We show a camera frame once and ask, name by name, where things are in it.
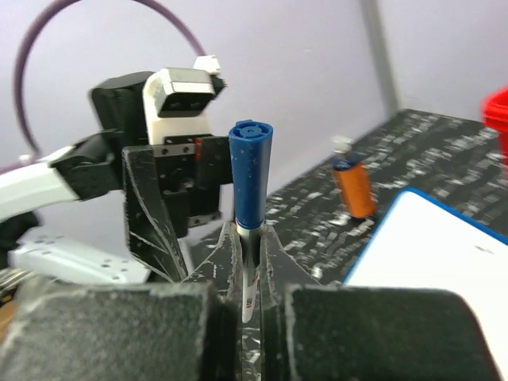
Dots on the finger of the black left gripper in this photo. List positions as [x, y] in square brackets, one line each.
[150, 234]

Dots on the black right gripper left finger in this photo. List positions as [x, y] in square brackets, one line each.
[154, 331]

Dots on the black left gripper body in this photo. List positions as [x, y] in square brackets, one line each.
[192, 170]

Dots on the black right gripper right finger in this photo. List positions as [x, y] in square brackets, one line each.
[314, 332]

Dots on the white marker with blue cap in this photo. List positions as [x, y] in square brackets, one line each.
[250, 155]

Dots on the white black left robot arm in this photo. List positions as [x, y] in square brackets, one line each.
[92, 167]

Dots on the blue framed whiteboard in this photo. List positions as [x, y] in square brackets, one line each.
[423, 243]

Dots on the orange blue pump bottle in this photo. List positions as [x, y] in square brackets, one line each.
[352, 179]

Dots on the red plastic shopping basket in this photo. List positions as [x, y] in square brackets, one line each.
[495, 116]

